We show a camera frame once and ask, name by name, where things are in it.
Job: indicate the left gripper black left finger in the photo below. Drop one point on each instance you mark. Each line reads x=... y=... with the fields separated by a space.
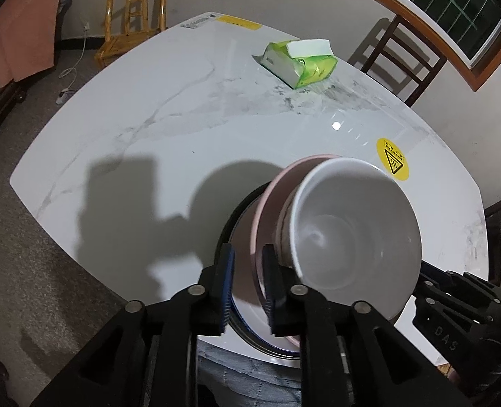
x=147 y=354

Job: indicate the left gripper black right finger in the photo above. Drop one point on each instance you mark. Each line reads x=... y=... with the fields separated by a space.
x=350 y=355

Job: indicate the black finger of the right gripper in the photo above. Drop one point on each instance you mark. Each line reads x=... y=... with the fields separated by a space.
x=466 y=294

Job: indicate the large blue floral plate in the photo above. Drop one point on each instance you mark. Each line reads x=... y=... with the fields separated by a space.
x=233 y=305

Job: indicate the white plate pink roses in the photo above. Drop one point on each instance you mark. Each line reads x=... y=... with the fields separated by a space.
x=250 y=313

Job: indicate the white ribbed bowl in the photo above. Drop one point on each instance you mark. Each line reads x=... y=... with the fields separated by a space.
x=354 y=236

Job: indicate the large pink bowl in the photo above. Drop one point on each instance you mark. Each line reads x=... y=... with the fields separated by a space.
x=270 y=212

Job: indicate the white bowl with Dog text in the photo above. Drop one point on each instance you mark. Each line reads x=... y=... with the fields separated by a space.
x=282 y=243

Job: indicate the yellow round warning sticker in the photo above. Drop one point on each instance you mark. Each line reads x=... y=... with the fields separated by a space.
x=393 y=159

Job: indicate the green tissue box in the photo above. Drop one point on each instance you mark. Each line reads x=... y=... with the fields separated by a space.
x=299 y=63

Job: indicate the pink cloth on chair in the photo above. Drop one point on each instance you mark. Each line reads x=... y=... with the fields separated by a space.
x=27 y=31

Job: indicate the bamboo chair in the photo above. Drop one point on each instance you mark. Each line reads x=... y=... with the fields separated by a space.
x=137 y=27

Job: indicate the yellow rectangular label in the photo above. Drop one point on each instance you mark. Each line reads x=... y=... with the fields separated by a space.
x=239 y=22

